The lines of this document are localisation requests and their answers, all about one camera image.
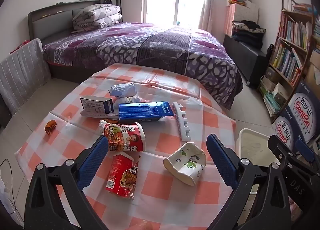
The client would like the stack of papers and booklets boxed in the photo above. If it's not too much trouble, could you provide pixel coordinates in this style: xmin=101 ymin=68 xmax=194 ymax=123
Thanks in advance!
xmin=260 ymin=76 xmax=283 ymax=118

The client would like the large blue carton box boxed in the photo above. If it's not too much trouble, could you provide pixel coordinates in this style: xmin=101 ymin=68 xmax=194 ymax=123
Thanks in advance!
xmin=118 ymin=101 xmax=174 ymax=124

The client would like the crumpled patterned wrapper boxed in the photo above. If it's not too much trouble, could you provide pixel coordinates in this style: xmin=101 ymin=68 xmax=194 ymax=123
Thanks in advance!
xmin=117 ymin=96 xmax=140 ymax=105

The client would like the folded patterned quilt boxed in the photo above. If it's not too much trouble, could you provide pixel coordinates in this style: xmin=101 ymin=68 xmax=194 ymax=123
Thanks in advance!
xmin=72 ymin=4 xmax=123 ymax=30

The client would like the small blue white box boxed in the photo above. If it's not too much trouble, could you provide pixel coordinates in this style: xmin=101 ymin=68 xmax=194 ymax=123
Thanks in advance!
xmin=80 ymin=96 xmax=114 ymax=115

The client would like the brown cardboard box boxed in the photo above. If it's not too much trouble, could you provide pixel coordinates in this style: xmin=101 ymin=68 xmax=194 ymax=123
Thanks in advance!
xmin=304 ymin=50 xmax=320 ymax=90

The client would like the white plastic toe separator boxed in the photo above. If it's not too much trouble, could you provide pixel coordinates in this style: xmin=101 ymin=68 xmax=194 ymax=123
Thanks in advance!
xmin=172 ymin=102 xmax=192 ymax=142

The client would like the bed with purple cover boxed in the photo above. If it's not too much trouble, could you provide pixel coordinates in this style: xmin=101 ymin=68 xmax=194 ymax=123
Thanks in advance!
xmin=42 ymin=22 xmax=243 ymax=110

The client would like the light curtain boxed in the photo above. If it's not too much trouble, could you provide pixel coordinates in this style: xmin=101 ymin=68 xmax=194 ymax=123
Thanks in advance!
xmin=199 ymin=0 xmax=217 ymax=30

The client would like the crumpled blue paper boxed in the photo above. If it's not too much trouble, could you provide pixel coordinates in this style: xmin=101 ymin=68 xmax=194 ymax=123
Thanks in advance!
xmin=108 ymin=83 xmax=137 ymax=98

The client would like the crushed leaf print paper cup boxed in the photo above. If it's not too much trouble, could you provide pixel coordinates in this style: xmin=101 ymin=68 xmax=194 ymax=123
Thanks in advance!
xmin=163 ymin=142 xmax=207 ymax=186

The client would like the orange white checkered tablecloth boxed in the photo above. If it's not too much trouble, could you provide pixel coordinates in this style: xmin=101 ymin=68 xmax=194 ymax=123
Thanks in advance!
xmin=14 ymin=63 xmax=237 ymax=230

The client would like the grey striped cloth chair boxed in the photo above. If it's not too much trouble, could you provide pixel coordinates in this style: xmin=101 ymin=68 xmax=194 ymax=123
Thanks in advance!
xmin=0 ymin=38 xmax=52 ymax=110

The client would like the red white noodle packet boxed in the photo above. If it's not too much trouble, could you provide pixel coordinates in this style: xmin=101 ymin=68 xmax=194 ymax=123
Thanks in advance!
xmin=99 ymin=120 xmax=146 ymax=152

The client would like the wooden bookshelf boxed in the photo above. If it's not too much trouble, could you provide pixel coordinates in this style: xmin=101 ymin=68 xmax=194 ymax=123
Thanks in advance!
xmin=259 ymin=0 xmax=316 ymax=120

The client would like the row of slanted books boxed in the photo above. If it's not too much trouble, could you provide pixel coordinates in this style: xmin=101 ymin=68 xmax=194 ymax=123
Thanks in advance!
xmin=271 ymin=42 xmax=302 ymax=83

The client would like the white plastic trash bin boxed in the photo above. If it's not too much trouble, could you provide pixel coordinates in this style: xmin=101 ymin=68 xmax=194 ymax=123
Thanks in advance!
xmin=236 ymin=128 xmax=282 ymax=195

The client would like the black storage bench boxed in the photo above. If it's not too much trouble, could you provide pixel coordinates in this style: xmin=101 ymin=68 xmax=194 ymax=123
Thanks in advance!
xmin=222 ymin=34 xmax=267 ymax=88

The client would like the black bag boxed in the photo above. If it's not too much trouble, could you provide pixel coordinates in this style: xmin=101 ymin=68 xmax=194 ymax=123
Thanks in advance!
xmin=266 ymin=43 xmax=275 ymax=65

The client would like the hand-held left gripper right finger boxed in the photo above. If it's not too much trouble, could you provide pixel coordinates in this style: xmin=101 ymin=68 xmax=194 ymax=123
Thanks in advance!
xmin=206 ymin=134 xmax=292 ymax=230

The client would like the dark bed headboard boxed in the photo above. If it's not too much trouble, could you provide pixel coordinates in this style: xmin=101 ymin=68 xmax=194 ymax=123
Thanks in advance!
xmin=27 ymin=0 xmax=102 ymax=45

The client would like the pile of dark clothes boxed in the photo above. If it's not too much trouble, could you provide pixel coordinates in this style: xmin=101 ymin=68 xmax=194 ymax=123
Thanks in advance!
xmin=231 ymin=20 xmax=266 ymax=45

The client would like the row of upright books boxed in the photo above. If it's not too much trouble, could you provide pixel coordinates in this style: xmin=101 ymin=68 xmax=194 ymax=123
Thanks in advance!
xmin=277 ymin=11 xmax=309 ymax=50

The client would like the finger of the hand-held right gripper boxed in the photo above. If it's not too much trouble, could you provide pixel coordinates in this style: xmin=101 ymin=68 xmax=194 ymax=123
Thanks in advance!
xmin=267 ymin=134 xmax=298 ymax=169
xmin=294 ymin=139 xmax=316 ymax=165

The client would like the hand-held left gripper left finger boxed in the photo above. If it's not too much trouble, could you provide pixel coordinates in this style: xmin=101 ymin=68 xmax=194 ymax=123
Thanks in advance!
xmin=24 ymin=135 xmax=109 ymax=230

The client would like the blue water carton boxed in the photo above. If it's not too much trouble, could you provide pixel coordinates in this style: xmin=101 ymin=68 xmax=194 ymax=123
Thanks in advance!
xmin=272 ymin=112 xmax=300 ymax=150
xmin=291 ymin=80 xmax=320 ymax=143

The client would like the tissue box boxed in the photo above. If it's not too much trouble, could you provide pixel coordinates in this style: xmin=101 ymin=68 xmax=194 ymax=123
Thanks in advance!
xmin=271 ymin=83 xmax=288 ymax=101

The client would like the thin black cable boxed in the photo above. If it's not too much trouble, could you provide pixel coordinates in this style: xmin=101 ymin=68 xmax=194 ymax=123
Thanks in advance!
xmin=0 ymin=159 xmax=23 ymax=220

